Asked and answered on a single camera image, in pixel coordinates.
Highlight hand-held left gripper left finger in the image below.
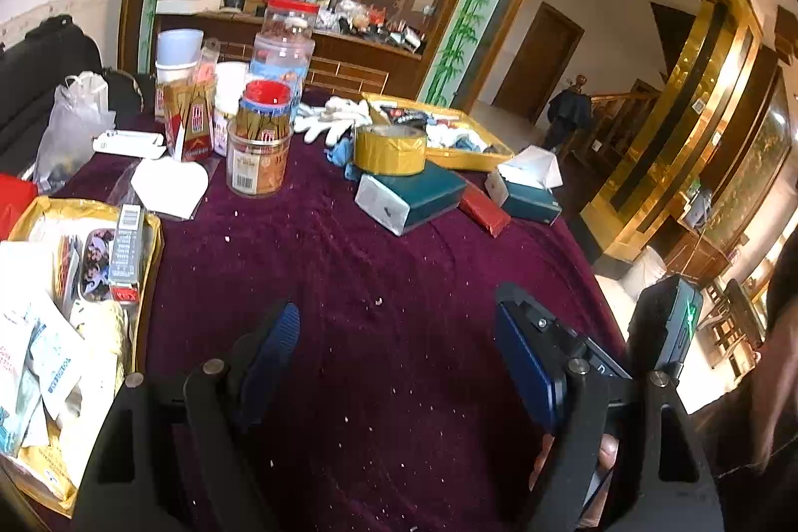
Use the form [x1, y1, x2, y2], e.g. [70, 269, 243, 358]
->
[71, 300, 301, 532]

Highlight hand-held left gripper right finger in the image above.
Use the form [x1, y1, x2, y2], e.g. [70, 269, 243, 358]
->
[494, 300, 727, 532]

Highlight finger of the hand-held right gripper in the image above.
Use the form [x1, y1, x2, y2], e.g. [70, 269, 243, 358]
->
[497, 283, 633, 383]

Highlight grey metal tin box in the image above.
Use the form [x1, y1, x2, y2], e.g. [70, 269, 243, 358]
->
[107, 203, 148, 304]

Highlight printed picture tin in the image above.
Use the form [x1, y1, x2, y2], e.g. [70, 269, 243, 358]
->
[78, 228, 117, 302]

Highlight blue mask packets zip bag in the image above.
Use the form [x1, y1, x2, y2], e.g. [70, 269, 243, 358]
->
[18, 314, 88, 414]

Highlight pile of white packets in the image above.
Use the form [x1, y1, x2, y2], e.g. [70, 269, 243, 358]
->
[0, 214, 135, 502]

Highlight large yellow shallow box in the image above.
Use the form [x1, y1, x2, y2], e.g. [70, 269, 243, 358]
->
[0, 195, 165, 519]

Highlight person's right forearm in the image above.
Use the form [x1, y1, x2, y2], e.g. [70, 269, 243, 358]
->
[689, 320, 798, 532]

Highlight person's right hand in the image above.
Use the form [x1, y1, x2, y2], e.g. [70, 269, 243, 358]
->
[597, 434, 621, 472]

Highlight wooden chair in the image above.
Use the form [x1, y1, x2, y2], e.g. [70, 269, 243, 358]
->
[701, 276, 768, 377]

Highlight teal tissue box with tissue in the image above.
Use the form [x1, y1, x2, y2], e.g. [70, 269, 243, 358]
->
[485, 146, 564, 226]

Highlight red packet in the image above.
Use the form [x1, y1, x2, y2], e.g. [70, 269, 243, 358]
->
[458, 189, 512, 238]

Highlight gold label jar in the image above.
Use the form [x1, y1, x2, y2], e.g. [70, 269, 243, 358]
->
[225, 80, 294, 197]

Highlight white folded face mask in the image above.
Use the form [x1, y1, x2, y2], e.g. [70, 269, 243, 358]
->
[130, 158, 208, 221]

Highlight yellow flat tray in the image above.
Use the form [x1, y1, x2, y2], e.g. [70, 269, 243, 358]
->
[362, 92, 515, 172]

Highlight blue glove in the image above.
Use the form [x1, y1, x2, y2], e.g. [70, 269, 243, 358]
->
[324, 136, 363, 180]

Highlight wooden stair railing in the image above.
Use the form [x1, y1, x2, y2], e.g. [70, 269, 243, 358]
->
[589, 78, 663, 177]

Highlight gold pillar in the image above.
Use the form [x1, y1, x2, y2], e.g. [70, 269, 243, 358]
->
[580, 0, 783, 265]

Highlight red gold carton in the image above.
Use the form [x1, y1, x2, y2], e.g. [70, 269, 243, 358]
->
[159, 77, 219, 162]

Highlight white knit gloves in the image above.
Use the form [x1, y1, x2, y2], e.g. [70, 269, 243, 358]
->
[293, 96, 370, 145]

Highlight white wipes packet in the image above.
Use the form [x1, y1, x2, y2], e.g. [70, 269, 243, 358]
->
[93, 130, 166, 159]

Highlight white bottle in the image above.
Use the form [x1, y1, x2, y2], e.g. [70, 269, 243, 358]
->
[212, 61, 256, 159]

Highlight wooden door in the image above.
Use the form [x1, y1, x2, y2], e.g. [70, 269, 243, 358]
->
[492, 2, 586, 125]

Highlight clear jar blue label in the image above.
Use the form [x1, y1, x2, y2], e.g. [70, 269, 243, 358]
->
[250, 33, 316, 103]

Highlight clear plastic bag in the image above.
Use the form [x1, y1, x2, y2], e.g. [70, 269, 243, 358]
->
[32, 72, 117, 190]

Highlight red bag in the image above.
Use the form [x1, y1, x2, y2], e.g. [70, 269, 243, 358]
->
[0, 174, 39, 241]

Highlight wooden counter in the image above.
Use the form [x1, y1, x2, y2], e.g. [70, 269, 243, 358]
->
[155, 0, 428, 97]

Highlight pale blue plastic cup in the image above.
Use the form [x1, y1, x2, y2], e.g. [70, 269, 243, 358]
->
[155, 29, 205, 84]

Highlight black chair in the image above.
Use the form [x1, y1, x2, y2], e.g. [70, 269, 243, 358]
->
[0, 14, 157, 177]

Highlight dark jacket on post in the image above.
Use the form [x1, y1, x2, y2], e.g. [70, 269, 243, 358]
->
[547, 74, 595, 150]

